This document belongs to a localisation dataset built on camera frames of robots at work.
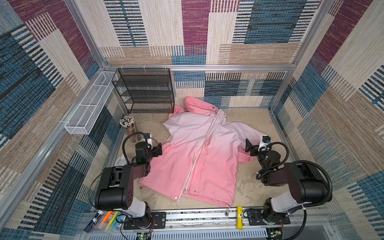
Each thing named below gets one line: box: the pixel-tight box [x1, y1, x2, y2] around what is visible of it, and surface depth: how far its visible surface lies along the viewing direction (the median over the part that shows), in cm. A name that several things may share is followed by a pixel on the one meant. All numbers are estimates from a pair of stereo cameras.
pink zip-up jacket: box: [139, 96, 263, 207], surface depth 95 cm
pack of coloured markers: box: [98, 211, 121, 235], surface depth 74 cm
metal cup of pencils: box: [119, 115, 138, 143], surface depth 93 cm
